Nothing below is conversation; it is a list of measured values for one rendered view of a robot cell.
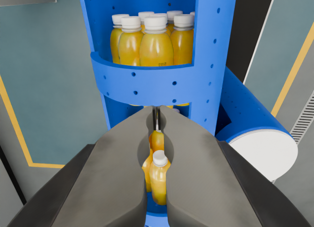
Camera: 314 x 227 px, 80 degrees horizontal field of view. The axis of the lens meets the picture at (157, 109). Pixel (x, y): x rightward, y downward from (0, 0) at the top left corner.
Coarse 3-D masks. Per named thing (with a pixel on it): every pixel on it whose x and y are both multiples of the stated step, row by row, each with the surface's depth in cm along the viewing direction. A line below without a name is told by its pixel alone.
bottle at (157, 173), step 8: (152, 160) 53; (168, 160) 53; (152, 168) 51; (160, 168) 50; (168, 168) 51; (152, 176) 52; (160, 176) 51; (152, 184) 54; (160, 184) 52; (152, 192) 57; (160, 192) 54; (160, 200) 56
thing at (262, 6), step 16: (240, 0) 118; (256, 0) 118; (272, 0) 118; (240, 16) 122; (256, 16) 122; (240, 32) 127; (256, 32) 127; (240, 48) 133; (256, 48) 133; (240, 64) 139; (240, 80) 146
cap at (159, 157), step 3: (159, 150) 52; (162, 150) 52; (153, 153) 51; (156, 153) 51; (159, 153) 51; (162, 153) 51; (153, 156) 50; (156, 156) 50; (159, 156) 50; (162, 156) 50; (165, 156) 50; (153, 159) 50; (156, 159) 49; (159, 159) 49; (162, 159) 49; (165, 159) 50; (156, 162) 50; (159, 162) 49; (162, 162) 49; (165, 162) 50
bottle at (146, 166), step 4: (152, 152) 56; (152, 156) 56; (148, 160) 55; (144, 164) 55; (148, 164) 55; (144, 168) 55; (148, 168) 56; (144, 172) 56; (148, 172) 57; (148, 176) 57; (148, 180) 58; (148, 184) 59; (148, 188) 60
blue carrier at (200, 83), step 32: (96, 0) 40; (128, 0) 46; (160, 0) 48; (192, 0) 45; (224, 0) 27; (96, 32) 41; (224, 32) 31; (96, 64) 34; (192, 64) 30; (224, 64) 36; (128, 96) 32; (160, 96) 31; (192, 96) 32; (160, 224) 52
